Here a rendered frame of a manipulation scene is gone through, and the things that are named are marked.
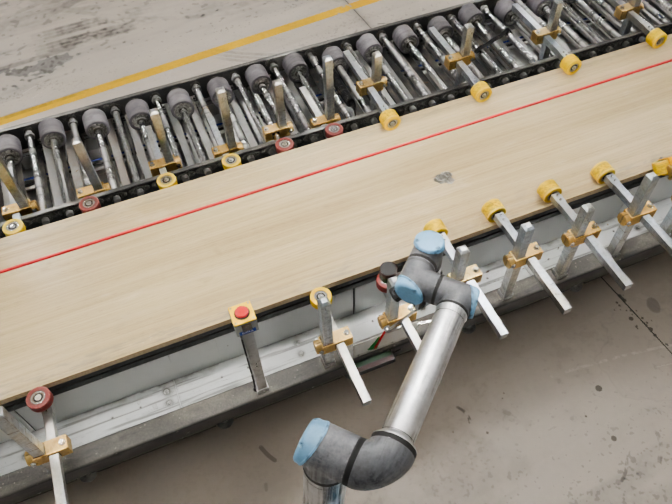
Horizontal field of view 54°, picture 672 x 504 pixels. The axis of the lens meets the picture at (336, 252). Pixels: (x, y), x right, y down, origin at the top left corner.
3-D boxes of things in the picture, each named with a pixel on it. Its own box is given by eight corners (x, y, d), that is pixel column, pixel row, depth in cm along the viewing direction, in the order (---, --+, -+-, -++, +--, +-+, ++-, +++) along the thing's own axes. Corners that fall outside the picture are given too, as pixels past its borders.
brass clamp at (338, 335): (353, 345, 235) (353, 338, 231) (318, 358, 232) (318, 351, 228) (347, 331, 239) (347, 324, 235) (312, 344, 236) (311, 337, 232)
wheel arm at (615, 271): (630, 288, 233) (634, 282, 230) (622, 291, 233) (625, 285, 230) (551, 190, 261) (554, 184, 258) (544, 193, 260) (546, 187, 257)
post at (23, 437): (62, 470, 225) (2, 415, 186) (52, 474, 224) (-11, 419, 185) (61, 460, 227) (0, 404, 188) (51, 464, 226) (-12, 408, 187)
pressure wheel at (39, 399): (33, 415, 225) (19, 402, 215) (48, 395, 229) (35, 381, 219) (51, 425, 222) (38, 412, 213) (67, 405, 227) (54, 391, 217)
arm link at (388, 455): (397, 497, 142) (487, 279, 184) (345, 473, 146) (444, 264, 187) (393, 517, 151) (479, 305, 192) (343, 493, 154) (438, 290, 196)
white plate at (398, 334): (416, 335, 250) (418, 321, 242) (353, 359, 245) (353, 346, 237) (415, 333, 251) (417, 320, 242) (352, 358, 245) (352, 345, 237)
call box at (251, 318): (259, 331, 202) (256, 318, 196) (237, 339, 201) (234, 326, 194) (252, 313, 206) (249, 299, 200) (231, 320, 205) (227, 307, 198)
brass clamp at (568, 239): (598, 239, 248) (602, 231, 243) (568, 250, 245) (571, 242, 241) (589, 227, 251) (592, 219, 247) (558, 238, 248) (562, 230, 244)
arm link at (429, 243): (408, 246, 190) (420, 222, 196) (405, 271, 201) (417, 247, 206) (439, 257, 188) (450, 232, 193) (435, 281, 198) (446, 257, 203)
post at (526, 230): (509, 302, 263) (535, 227, 224) (501, 305, 262) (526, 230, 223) (504, 295, 265) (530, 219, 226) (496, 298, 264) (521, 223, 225)
